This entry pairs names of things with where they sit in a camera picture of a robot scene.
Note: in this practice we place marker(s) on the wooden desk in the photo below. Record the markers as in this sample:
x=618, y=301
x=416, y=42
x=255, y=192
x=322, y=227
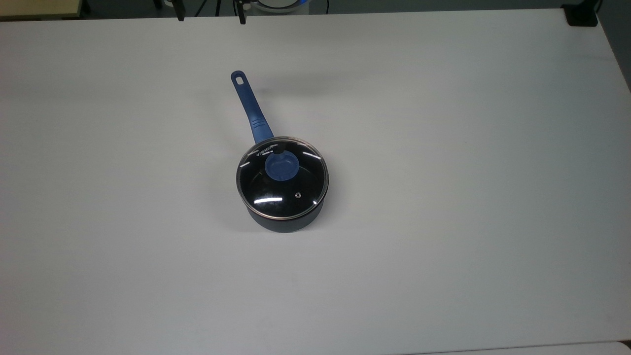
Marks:
x=34, y=7

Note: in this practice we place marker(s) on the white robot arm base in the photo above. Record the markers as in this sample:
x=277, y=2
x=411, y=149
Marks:
x=279, y=4

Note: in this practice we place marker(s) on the black box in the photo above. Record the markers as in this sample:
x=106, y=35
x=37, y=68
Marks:
x=580, y=16

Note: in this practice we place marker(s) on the black stand leg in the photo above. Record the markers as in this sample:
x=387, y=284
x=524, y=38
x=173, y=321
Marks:
x=242, y=14
x=180, y=10

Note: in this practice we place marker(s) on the glass lid with blue knob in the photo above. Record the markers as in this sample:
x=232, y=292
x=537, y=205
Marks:
x=281, y=167

